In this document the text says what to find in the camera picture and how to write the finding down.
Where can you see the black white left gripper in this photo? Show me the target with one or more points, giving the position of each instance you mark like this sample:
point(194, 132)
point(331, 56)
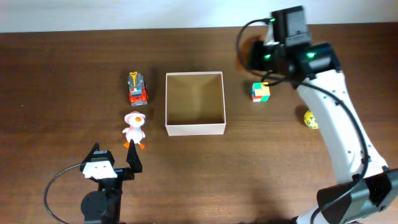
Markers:
point(133, 159)

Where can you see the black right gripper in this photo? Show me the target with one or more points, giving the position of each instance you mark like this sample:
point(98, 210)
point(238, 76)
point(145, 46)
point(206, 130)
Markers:
point(255, 47)

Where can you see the multicolour puzzle cube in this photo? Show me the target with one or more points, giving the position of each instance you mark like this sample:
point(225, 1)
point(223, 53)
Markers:
point(260, 92)

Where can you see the red grey toy truck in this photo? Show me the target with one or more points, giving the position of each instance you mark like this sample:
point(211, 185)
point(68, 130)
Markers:
point(137, 89)

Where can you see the brown plush toy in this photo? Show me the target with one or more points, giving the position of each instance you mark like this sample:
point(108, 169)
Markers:
point(243, 48)

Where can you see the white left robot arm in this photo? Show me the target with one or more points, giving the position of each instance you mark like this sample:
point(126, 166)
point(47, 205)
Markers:
point(103, 205)

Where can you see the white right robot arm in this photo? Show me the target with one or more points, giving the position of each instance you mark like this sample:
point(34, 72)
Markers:
point(364, 183)

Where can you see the white pink toy duck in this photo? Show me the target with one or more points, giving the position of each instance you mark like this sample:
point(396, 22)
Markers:
point(135, 120)

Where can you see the yellow ball with dots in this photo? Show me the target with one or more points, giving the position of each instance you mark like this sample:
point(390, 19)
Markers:
point(309, 120)

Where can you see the white cardboard box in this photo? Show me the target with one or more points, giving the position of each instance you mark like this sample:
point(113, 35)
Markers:
point(194, 103)

